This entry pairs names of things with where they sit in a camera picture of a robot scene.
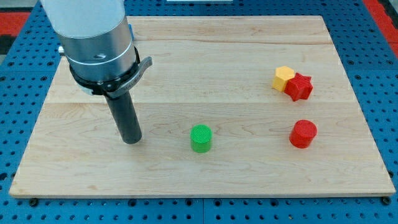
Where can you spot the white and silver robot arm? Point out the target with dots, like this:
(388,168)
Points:
(95,37)

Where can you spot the yellow hexagon block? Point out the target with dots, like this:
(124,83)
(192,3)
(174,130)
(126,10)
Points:
(281,77)

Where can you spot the green cylinder block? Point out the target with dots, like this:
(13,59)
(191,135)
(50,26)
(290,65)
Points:
(201,138)

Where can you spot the light wooden board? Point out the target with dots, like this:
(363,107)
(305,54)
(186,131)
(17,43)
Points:
(216,71)

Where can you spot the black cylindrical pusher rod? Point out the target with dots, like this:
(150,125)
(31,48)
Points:
(124,114)

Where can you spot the red star block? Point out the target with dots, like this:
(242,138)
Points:
(299,87)

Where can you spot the red cylinder block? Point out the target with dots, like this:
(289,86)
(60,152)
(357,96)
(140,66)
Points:
(303,133)

